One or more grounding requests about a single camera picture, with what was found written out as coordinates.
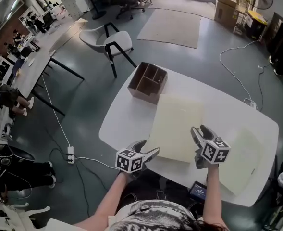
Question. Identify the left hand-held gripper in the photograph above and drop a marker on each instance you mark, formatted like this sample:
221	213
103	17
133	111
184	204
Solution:
129	160

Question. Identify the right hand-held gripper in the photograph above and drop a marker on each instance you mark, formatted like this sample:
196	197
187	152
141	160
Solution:
214	153

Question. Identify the cream box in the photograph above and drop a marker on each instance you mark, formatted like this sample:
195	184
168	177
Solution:
177	129
242	157

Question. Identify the person's left forearm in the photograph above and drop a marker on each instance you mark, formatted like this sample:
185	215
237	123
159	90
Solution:
107	196

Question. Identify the person's right forearm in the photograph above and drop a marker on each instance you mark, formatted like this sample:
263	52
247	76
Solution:
212	196

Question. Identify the person's black trousers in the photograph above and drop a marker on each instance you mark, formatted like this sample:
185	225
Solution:
155	186

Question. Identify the brown wooden compartment organizer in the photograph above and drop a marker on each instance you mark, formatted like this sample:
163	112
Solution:
141	95

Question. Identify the small black screen device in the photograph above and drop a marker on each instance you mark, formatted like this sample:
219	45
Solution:
197	191

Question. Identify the white power adapter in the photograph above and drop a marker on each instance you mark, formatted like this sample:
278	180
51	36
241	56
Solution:
249	102

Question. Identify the person's patterned shirt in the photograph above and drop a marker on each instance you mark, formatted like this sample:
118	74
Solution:
151	215

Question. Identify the white power strip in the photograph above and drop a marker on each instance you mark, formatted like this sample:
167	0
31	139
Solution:
70	153

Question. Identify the beige floor mat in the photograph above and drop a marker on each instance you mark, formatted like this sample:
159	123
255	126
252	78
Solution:
170	28

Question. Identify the white chair black legs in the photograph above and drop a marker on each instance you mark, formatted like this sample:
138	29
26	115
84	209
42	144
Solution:
117	41

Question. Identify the black bin yellow lid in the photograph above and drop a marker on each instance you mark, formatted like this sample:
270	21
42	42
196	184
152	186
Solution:
254	25

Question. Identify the tall cardboard box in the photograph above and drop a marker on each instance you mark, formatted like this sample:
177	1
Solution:
224	13

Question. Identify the dark wooden cabinet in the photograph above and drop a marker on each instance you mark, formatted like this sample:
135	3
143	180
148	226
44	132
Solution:
277	32

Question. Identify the grey table black legs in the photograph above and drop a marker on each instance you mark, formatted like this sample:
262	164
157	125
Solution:
33	68

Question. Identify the white locker cabinet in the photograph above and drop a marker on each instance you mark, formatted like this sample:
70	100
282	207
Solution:
70	1

